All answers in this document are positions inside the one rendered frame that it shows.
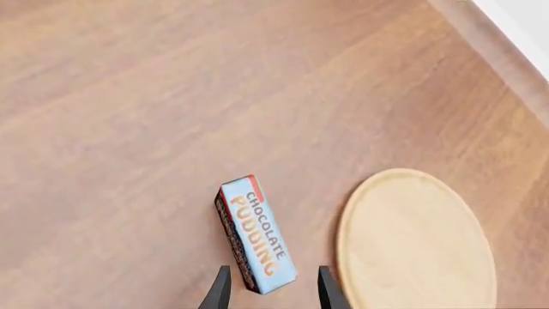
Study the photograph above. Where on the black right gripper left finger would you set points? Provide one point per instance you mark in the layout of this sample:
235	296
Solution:
219	292

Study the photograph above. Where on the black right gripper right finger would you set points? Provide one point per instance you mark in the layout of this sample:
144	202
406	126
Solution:
329	293

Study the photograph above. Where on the chocolate pudding box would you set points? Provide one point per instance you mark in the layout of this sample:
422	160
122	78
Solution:
256	234

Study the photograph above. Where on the pale wooden round plate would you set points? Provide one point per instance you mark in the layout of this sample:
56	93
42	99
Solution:
414	244

